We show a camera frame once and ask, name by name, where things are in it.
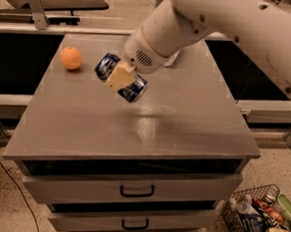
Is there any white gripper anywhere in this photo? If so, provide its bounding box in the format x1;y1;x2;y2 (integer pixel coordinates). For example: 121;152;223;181
105;30;168;92

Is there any blue pepsi can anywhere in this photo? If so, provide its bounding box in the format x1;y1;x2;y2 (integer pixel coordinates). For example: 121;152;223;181
95;54;147;103

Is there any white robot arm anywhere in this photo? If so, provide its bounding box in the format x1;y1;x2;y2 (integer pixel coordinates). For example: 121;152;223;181
120;0;291;100

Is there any clear plastic water bottle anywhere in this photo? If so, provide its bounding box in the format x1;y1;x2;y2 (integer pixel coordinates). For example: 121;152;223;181
164;51;180;68

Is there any orange fruit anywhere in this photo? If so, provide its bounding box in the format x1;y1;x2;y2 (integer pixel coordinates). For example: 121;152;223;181
60;47;83;70

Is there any grey drawer cabinet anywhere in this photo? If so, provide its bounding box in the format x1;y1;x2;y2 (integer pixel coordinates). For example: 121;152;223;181
0;25;269;232

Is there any top grey drawer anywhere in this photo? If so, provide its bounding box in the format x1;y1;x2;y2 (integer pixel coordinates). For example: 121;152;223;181
22;173;243;204

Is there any middle grey drawer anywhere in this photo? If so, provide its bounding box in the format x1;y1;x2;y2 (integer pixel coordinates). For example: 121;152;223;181
49;209;218;232

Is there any small water bottle in basket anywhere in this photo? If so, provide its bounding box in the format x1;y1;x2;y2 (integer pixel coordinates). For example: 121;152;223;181
237;194;258;215

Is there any red snack bag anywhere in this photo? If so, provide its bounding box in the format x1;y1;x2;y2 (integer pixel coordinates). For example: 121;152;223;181
252;197;283;224

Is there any blue snack bag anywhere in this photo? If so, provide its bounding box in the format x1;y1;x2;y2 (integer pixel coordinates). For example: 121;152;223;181
239;214;268;232

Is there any green bottle in basket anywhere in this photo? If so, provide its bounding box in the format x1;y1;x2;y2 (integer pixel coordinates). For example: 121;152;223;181
276;194;291;230

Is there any metal bracket left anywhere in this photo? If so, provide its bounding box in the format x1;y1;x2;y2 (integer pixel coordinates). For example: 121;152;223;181
28;0;49;30

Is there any black floor cable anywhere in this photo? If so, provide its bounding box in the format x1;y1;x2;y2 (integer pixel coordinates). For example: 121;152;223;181
0;128;49;232

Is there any wire basket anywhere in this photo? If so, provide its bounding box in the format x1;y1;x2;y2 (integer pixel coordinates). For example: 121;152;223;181
221;184;291;232

